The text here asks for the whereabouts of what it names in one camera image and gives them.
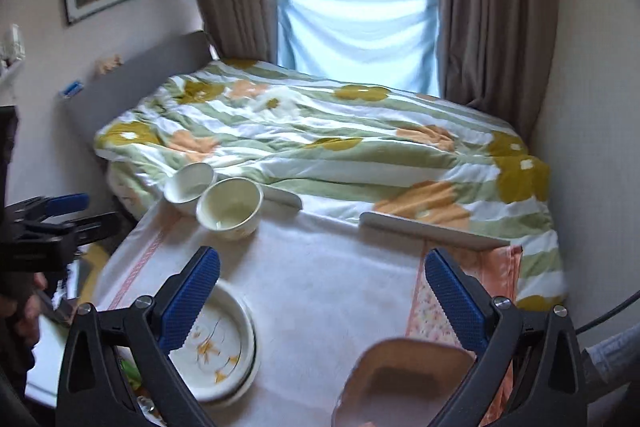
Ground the white duck cartoon plate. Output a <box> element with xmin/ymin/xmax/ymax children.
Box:
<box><xmin>169</xmin><ymin>281</ymin><xmax>260</xmax><ymax>407</ymax></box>

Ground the brown square dish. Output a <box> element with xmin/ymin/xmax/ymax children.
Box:
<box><xmin>332</xmin><ymin>338</ymin><xmax>474</xmax><ymax>427</ymax></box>

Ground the small white ceramic bowl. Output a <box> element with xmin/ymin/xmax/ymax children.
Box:
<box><xmin>163</xmin><ymin>162</ymin><xmax>217</xmax><ymax>216</ymax></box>

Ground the cream ceramic bowl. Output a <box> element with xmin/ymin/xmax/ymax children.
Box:
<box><xmin>196</xmin><ymin>178</ymin><xmax>264</xmax><ymax>242</ymax></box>

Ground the person's left hand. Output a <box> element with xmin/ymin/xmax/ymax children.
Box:
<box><xmin>1</xmin><ymin>293</ymin><xmax>41</xmax><ymax>349</ymax></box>

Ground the grey blue hanging garment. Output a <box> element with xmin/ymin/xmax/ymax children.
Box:
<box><xmin>582</xmin><ymin>324</ymin><xmax>640</xmax><ymax>392</ymax></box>

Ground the black curved metal stand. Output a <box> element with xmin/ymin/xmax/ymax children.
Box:
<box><xmin>575</xmin><ymin>291</ymin><xmax>640</xmax><ymax>335</ymax></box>

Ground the grey bed headboard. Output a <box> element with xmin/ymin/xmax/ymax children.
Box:
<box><xmin>62</xmin><ymin>30</ymin><xmax>212</xmax><ymax>148</ymax></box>

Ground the small blue item on headboard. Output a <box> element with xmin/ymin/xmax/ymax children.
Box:
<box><xmin>58</xmin><ymin>80</ymin><xmax>85</xmax><ymax>100</ymax></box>

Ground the small beige figurine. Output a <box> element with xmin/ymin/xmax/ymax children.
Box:
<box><xmin>96</xmin><ymin>54</ymin><xmax>122</xmax><ymax>76</ymax></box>

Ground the white tray right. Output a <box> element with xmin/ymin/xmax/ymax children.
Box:
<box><xmin>359</xmin><ymin>211</ymin><xmax>510</xmax><ymax>251</ymax></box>

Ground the white tray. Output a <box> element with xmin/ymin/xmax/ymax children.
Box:
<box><xmin>259</xmin><ymin>184</ymin><xmax>303</xmax><ymax>210</ymax></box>
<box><xmin>359</xmin><ymin>211</ymin><xmax>510</xmax><ymax>251</ymax></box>

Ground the white tray left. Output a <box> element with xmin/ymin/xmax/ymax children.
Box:
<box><xmin>259</xmin><ymin>184</ymin><xmax>303</xmax><ymax>210</ymax></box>

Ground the white pink table cloth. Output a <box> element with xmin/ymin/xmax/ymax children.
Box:
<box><xmin>93</xmin><ymin>202</ymin><xmax>456</xmax><ymax>426</ymax></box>

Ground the floral green striped quilt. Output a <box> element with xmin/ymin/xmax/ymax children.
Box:
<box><xmin>90</xmin><ymin>60</ymin><xmax>567</xmax><ymax>311</ymax></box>

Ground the light blue window cloth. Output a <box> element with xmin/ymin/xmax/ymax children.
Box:
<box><xmin>278</xmin><ymin>0</ymin><xmax>439</xmax><ymax>96</ymax></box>

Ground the brown curtain right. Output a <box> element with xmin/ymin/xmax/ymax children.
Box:
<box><xmin>437</xmin><ymin>0</ymin><xmax>559</xmax><ymax>139</ymax></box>

